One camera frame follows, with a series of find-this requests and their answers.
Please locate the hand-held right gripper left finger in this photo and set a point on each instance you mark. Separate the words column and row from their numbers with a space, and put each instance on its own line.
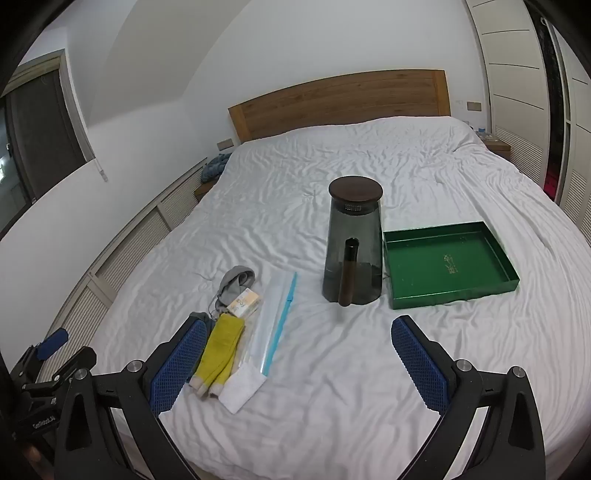
column 178, row 364

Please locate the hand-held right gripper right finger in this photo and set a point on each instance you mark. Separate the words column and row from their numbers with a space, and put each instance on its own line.
column 420, row 364

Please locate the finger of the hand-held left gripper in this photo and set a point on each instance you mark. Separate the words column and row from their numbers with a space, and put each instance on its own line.
column 69, row 369
column 51, row 344

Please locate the yellow-green towel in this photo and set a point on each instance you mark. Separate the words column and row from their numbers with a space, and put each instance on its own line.
column 221, row 350

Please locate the white cloth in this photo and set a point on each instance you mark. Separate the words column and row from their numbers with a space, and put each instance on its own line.
column 240, row 387

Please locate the small cream box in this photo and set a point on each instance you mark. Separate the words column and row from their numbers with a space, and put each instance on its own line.
column 244, row 302

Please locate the clear plastic zip bag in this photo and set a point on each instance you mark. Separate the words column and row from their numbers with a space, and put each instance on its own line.
column 270, row 318

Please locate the green tray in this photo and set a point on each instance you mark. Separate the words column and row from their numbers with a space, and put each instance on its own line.
column 438, row 258

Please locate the light grey cloth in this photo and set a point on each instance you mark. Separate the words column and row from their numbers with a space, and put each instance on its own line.
column 235, row 281

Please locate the wooden nightstand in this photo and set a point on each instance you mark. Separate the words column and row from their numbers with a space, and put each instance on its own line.
column 203, row 189
column 501, row 148

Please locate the blue crumpled cloth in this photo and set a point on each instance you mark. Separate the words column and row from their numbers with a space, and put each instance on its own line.
column 214, row 168

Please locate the white bed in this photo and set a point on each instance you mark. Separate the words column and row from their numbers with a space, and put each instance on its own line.
column 300, row 184

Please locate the dark window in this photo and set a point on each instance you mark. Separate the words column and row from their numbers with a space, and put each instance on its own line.
column 41, row 124

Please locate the red cloth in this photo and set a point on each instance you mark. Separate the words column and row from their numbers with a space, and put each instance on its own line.
column 550, row 184

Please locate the small clear glass dish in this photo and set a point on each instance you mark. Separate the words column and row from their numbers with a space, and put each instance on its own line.
column 485, row 134

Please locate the wooden headboard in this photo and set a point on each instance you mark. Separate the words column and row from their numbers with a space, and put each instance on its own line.
column 341, row 97

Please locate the white wardrobe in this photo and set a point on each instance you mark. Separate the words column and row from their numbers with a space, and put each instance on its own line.
column 512, row 55

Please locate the white slatted wall panel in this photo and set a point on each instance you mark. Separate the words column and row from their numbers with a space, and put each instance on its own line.
column 134, row 235

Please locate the small white wall fitting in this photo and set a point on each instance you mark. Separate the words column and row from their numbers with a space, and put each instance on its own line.
column 102, row 170

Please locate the beige wall switch panel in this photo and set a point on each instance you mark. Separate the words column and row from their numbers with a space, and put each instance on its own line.
column 225, row 144
column 474, row 105

